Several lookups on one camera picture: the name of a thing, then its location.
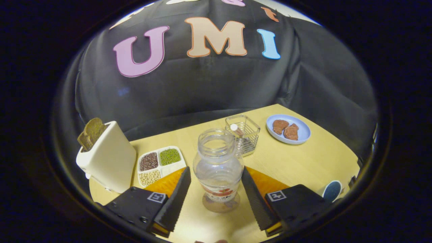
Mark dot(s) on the round cork coaster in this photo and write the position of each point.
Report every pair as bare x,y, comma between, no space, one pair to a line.
219,206

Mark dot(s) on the toasted bread slice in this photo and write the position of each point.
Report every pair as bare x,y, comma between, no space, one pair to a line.
95,129
83,141

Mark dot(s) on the brown meat piece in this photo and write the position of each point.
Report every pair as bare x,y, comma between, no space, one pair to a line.
292,132
279,126

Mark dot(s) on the white divided dish with beans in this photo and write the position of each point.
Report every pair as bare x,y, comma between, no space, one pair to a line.
168,157

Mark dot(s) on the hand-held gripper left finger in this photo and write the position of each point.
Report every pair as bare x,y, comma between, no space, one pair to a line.
175,202

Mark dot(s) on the white cup with speckled inside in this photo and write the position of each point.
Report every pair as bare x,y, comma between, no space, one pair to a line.
332,191

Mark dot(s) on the brown tube with white cap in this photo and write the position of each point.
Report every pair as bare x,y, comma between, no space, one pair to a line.
235,129

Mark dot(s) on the white toaster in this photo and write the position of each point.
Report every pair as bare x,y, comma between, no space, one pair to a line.
108,162

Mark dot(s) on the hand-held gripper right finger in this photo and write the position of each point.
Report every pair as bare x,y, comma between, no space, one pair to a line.
258,206

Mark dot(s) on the wooden table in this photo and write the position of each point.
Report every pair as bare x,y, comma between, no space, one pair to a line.
293,158

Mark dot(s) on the light blue plate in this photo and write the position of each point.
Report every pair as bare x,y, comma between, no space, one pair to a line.
303,133

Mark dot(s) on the black backdrop cloth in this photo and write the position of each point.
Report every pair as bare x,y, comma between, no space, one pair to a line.
202,87

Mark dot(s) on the clear plastic juice bottle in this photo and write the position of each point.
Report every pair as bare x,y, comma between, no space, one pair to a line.
218,168

